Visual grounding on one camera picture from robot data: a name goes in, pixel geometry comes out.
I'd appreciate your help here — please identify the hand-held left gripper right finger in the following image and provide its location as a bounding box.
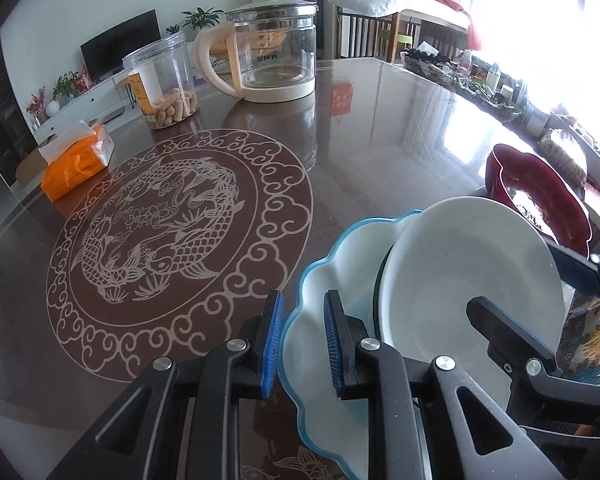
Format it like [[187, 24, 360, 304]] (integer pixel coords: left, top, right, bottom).
[[323, 290, 566, 480]]

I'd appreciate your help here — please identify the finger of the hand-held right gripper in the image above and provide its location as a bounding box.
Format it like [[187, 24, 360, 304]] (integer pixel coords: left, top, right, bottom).
[[466, 296, 600, 428], [545, 239, 600, 306]]

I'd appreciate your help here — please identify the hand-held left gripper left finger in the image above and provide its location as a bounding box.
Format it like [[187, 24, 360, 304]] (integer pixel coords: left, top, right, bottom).
[[45, 290, 286, 480]]

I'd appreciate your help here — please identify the red flower-shaped plate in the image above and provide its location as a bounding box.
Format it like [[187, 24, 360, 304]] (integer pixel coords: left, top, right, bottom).
[[484, 143, 556, 201], [497, 169, 593, 261]]

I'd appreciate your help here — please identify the blue-rimmed flower-shaped plate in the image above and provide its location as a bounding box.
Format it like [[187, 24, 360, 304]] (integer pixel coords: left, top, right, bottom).
[[278, 209, 426, 480]]

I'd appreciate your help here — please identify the white round plate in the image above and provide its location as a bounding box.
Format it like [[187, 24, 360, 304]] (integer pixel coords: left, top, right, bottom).
[[374, 196, 567, 411]]

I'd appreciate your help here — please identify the floral blanket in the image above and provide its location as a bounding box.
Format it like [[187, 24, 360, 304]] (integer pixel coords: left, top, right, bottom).
[[555, 280, 600, 391]]

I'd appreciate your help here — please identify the clear bag of snacks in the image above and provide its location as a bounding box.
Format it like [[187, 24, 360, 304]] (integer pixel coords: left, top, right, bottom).
[[537, 127, 593, 186]]

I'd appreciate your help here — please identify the tray of small bottles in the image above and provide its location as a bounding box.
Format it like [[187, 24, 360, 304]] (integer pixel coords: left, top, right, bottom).
[[450, 67, 526, 116]]

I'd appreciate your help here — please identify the glass bowl with dark items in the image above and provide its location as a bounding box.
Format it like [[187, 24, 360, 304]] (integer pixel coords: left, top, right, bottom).
[[400, 49, 456, 81]]

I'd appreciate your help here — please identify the orange tissue pack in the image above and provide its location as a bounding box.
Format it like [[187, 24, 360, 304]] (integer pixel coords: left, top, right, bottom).
[[40, 120, 116, 204]]

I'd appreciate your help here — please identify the clear plastic jar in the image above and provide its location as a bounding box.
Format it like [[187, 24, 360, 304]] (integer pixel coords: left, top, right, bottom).
[[122, 30, 201, 131]]

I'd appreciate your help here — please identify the green stool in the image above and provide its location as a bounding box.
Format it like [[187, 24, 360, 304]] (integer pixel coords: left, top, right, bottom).
[[380, 30, 416, 61]]

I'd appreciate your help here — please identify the red cloth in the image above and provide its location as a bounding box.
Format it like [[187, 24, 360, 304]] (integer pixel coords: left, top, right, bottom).
[[415, 0, 481, 51]]

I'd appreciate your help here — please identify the cardboard box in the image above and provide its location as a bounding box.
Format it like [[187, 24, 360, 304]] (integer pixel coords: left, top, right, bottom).
[[12, 147, 51, 188]]

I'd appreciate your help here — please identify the orange lounge chair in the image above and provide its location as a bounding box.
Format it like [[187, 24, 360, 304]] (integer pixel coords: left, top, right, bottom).
[[207, 35, 231, 61]]

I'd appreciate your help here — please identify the white television cabinet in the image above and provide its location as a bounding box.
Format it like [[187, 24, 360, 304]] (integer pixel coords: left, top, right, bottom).
[[30, 62, 191, 148]]

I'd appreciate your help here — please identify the potted plant with red decorations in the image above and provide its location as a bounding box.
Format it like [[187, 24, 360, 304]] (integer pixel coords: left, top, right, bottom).
[[52, 71, 81, 101]]

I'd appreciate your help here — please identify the large green potted plant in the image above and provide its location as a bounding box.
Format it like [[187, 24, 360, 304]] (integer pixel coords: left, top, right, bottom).
[[182, 7, 226, 31]]

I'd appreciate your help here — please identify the red flower bunch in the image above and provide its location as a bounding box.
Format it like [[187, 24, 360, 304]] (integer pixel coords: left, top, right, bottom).
[[25, 87, 48, 121]]

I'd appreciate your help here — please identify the black television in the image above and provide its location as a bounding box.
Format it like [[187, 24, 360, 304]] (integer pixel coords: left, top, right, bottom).
[[80, 8, 162, 82]]

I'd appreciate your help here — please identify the glass kettle with cream handle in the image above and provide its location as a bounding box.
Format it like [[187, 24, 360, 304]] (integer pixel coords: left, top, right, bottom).
[[194, 0, 320, 104]]

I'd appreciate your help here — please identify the wooden slatted bed frame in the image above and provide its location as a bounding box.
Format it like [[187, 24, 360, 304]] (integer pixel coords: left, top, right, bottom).
[[337, 5, 471, 61]]

